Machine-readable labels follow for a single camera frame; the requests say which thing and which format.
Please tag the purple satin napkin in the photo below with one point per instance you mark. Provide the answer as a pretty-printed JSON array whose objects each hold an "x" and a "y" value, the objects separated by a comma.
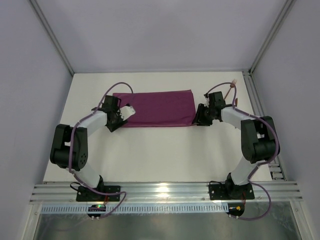
[{"x": 159, "y": 109}]

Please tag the controller board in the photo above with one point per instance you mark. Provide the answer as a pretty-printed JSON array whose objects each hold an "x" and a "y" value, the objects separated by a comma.
[
  {"x": 96, "y": 210},
  {"x": 235, "y": 210}
]

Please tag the aluminium rail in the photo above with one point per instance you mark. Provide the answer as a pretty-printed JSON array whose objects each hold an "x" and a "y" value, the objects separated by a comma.
[
  {"x": 170, "y": 192},
  {"x": 275, "y": 166}
]

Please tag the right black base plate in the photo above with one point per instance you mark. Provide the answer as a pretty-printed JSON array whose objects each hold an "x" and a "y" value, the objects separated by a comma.
[{"x": 222, "y": 191}]

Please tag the right aluminium frame post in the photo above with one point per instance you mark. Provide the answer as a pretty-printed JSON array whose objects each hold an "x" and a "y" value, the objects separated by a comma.
[{"x": 272, "y": 33}]

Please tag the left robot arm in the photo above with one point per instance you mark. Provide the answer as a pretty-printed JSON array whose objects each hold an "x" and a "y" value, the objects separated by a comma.
[{"x": 70, "y": 148}]

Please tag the aluminium frame post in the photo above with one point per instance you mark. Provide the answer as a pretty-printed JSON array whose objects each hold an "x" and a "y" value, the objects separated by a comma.
[
  {"x": 272, "y": 33},
  {"x": 51, "y": 35}
]

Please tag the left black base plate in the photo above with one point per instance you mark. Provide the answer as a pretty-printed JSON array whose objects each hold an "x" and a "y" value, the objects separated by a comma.
[{"x": 108, "y": 193}]

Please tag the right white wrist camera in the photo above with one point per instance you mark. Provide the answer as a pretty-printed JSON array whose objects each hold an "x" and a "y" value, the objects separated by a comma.
[{"x": 207, "y": 100}]

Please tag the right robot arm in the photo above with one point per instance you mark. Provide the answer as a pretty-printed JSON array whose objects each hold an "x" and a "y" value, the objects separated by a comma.
[{"x": 258, "y": 139}]

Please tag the left aluminium frame post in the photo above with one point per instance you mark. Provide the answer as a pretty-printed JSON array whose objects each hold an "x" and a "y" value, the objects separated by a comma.
[{"x": 51, "y": 35}]

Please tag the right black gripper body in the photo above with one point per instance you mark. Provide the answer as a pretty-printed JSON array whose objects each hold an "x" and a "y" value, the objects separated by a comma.
[{"x": 201, "y": 116}]

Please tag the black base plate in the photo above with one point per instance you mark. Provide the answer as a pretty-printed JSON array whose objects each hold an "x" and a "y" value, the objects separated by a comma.
[
  {"x": 222, "y": 191},
  {"x": 108, "y": 193}
]

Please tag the left controller board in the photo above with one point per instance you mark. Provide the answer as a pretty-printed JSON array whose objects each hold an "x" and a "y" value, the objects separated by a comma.
[{"x": 96, "y": 210}]

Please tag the slotted grey cable duct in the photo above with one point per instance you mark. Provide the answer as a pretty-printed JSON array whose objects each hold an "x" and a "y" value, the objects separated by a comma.
[{"x": 136, "y": 208}]

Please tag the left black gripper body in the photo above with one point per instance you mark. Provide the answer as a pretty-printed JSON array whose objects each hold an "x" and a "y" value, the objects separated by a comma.
[{"x": 116, "y": 122}]

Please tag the right side aluminium rail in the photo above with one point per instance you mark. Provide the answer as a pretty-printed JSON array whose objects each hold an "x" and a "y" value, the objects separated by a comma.
[{"x": 275, "y": 166}]

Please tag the right controller board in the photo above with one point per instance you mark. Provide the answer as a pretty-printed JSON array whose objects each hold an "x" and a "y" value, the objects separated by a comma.
[{"x": 235, "y": 210}]

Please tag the aluminium front rail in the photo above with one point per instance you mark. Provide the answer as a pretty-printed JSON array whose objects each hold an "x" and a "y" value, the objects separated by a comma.
[{"x": 170, "y": 192}]

